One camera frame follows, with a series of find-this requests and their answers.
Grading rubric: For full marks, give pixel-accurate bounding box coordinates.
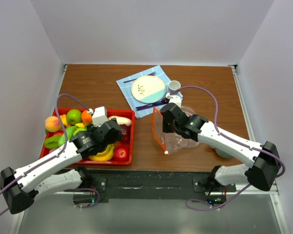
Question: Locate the green cucumber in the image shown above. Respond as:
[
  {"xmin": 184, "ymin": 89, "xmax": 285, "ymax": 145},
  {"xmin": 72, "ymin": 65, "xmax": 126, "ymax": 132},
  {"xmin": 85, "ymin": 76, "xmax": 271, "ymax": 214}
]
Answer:
[{"xmin": 58, "ymin": 126, "xmax": 77, "ymax": 147}]

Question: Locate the green apple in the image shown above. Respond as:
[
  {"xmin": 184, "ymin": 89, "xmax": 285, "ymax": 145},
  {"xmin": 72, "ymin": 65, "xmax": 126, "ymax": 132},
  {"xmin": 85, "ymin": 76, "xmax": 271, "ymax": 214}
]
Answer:
[{"xmin": 66, "ymin": 109, "xmax": 82, "ymax": 125}]

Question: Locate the clear orange zip top bag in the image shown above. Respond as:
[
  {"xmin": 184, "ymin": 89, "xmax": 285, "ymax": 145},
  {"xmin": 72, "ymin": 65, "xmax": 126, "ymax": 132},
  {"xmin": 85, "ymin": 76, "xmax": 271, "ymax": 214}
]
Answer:
[{"xmin": 152, "ymin": 107, "xmax": 200, "ymax": 155}]

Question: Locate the blue checked cloth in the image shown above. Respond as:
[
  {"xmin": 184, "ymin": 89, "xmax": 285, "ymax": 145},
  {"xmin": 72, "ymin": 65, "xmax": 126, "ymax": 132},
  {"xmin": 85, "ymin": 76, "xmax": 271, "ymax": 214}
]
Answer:
[{"xmin": 116, "ymin": 65, "xmax": 171, "ymax": 118}]

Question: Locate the white radish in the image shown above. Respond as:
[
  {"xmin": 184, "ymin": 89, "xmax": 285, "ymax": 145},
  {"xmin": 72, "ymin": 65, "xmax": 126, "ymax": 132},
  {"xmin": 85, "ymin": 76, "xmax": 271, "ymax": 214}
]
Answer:
[{"xmin": 108, "ymin": 116, "xmax": 132, "ymax": 127}]

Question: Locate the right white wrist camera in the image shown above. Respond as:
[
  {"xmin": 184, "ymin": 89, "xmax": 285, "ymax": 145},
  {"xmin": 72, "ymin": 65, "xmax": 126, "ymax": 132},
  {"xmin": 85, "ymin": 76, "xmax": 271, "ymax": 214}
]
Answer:
[{"xmin": 165, "ymin": 93, "xmax": 182, "ymax": 107}]

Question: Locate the red plastic tray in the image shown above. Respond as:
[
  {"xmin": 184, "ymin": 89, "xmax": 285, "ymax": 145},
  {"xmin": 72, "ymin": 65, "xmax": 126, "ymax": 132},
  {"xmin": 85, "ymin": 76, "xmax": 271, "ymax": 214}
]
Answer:
[{"xmin": 39, "ymin": 108, "xmax": 135, "ymax": 166}]

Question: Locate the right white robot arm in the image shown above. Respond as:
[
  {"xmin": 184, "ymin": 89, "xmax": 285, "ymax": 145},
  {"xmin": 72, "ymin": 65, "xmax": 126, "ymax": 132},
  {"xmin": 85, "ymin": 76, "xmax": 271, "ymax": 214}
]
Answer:
[{"xmin": 160, "ymin": 103, "xmax": 281, "ymax": 192}]

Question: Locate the orange fruit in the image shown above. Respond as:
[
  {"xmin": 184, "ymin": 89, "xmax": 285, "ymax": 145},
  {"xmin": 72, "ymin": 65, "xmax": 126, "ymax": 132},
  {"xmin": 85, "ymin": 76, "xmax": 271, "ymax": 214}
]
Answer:
[{"xmin": 81, "ymin": 110, "xmax": 92, "ymax": 125}]

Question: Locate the purple fork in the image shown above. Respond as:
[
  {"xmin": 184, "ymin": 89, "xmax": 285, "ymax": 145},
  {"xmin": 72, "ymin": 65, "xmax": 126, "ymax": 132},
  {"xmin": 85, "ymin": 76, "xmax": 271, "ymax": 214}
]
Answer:
[{"xmin": 123, "ymin": 71, "xmax": 156, "ymax": 83}]

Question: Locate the dark red fruit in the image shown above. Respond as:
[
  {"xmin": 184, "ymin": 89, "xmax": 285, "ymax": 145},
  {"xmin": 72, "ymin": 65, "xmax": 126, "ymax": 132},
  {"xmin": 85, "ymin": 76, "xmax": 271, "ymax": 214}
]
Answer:
[{"xmin": 120, "ymin": 124, "xmax": 131, "ymax": 142}]

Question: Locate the purple knife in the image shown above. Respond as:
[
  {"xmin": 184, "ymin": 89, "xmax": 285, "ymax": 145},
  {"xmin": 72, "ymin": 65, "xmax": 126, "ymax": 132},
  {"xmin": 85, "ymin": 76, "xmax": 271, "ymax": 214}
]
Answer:
[{"xmin": 136, "ymin": 103, "xmax": 163, "ymax": 111}]

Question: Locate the red apple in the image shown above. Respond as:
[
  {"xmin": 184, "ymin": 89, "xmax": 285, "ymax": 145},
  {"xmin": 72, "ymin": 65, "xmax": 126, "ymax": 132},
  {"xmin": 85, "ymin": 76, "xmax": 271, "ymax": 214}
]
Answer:
[{"xmin": 113, "ymin": 146, "xmax": 129, "ymax": 162}]

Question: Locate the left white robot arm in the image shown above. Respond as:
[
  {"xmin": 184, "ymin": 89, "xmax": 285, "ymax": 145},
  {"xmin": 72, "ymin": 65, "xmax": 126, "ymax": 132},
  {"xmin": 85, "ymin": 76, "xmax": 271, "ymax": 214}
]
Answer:
[{"xmin": 0, "ymin": 120, "xmax": 122, "ymax": 214}]

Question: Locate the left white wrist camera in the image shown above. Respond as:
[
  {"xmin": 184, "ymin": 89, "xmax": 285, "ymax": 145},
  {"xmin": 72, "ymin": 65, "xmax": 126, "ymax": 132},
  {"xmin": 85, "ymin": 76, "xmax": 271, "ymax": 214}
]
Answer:
[{"xmin": 87, "ymin": 106, "xmax": 108, "ymax": 127}]

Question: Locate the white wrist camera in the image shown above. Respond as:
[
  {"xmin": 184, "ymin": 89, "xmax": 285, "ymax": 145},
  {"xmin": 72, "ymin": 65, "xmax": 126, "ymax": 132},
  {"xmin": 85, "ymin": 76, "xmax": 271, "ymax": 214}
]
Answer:
[
  {"xmin": 165, "ymin": 93, "xmax": 182, "ymax": 107},
  {"xmin": 87, "ymin": 106, "xmax": 108, "ymax": 127}
]

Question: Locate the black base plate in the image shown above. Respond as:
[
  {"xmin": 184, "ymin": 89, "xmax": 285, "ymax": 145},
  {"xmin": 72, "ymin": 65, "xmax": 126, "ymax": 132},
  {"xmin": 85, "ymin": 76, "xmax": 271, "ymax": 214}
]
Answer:
[{"xmin": 77, "ymin": 167, "xmax": 236, "ymax": 203}]

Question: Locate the yellow banana bunch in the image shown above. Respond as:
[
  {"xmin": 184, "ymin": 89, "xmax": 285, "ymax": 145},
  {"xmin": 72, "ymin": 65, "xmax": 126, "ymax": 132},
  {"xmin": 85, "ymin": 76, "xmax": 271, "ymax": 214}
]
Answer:
[{"xmin": 88, "ymin": 144, "xmax": 114, "ymax": 161}]

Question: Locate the peach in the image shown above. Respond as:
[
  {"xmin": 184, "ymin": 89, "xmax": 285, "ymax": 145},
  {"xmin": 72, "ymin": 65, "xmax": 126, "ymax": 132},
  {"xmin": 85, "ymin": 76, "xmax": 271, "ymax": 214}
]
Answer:
[{"xmin": 44, "ymin": 116, "xmax": 62, "ymax": 133}]

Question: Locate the cream and blue plate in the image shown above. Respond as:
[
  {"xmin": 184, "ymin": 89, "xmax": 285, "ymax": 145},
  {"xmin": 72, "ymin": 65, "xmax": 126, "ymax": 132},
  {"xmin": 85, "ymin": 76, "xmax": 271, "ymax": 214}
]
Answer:
[{"xmin": 131, "ymin": 76, "xmax": 166, "ymax": 104}]

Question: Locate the grey ceramic mug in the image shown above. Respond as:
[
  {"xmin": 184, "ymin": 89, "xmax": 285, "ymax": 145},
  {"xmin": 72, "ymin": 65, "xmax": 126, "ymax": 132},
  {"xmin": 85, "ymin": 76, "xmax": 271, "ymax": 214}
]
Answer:
[{"xmin": 168, "ymin": 80, "xmax": 181, "ymax": 93}]

